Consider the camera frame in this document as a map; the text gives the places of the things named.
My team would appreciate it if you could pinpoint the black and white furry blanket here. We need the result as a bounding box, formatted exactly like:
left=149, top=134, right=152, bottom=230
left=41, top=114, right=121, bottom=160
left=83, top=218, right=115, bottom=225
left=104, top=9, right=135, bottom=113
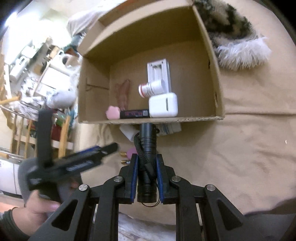
left=194, top=1, right=271, bottom=71

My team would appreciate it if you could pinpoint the grey stuffed bag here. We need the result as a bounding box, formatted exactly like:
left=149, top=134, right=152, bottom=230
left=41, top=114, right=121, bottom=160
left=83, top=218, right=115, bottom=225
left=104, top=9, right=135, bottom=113
left=46, top=90, right=76, bottom=109

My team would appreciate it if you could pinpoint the black flashlight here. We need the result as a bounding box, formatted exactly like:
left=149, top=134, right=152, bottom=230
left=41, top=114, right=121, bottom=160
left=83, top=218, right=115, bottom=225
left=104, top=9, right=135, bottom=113
left=134, top=123, right=160, bottom=208

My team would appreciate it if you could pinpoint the person's left hand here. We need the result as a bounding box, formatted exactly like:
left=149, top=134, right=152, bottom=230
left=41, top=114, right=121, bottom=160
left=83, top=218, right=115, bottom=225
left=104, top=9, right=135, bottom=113
left=12, top=190, right=61, bottom=236

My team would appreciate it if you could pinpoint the white earbuds charging case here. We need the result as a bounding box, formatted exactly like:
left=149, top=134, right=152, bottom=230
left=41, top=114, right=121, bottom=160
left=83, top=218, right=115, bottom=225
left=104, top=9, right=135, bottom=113
left=149, top=92, right=178, bottom=118

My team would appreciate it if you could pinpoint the white power adapter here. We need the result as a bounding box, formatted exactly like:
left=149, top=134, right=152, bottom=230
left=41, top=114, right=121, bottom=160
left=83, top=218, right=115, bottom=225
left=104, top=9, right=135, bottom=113
left=119, top=125, right=139, bottom=142

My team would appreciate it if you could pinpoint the pink translucent massage comb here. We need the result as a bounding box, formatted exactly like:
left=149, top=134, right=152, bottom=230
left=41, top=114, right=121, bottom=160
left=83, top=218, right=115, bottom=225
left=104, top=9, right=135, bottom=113
left=115, top=79, right=130, bottom=110

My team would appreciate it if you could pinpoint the pink plug with gold prongs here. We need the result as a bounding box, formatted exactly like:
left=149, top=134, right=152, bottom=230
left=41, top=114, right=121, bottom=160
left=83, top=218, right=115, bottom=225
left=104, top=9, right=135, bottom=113
left=120, top=148, right=137, bottom=165

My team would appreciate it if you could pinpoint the wooden chair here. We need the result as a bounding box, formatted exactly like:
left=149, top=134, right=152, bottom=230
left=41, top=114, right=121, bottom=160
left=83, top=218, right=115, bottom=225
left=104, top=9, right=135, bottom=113
left=10, top=115, right=73, bottom=160

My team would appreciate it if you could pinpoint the black tube with pink print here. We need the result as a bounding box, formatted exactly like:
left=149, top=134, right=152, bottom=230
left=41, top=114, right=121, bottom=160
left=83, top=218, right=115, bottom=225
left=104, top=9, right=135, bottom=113
left=120, top=109, right=150, bottom=119

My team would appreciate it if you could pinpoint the pink cloud shaped device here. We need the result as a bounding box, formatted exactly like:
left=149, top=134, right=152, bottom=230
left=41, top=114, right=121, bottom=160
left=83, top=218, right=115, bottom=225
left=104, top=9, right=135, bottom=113
left=105, top=106, right=120, bottom=120

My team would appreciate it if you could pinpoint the white rectangular device holder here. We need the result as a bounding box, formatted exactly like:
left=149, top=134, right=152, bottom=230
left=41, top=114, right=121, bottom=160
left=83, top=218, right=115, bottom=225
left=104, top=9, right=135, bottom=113
left=147, top=59, right=172, bottom=93

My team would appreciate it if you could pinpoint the open cardboard box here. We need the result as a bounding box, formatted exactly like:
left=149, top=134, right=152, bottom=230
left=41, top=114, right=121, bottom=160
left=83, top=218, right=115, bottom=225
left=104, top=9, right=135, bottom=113
left=78, top=1, right=225, bottom=123

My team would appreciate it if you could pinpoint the white pill bottle red label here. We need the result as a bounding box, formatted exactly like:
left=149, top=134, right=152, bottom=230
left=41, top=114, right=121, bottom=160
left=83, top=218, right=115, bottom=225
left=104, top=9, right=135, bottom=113
left=138, top=79, right=166, bottom=98

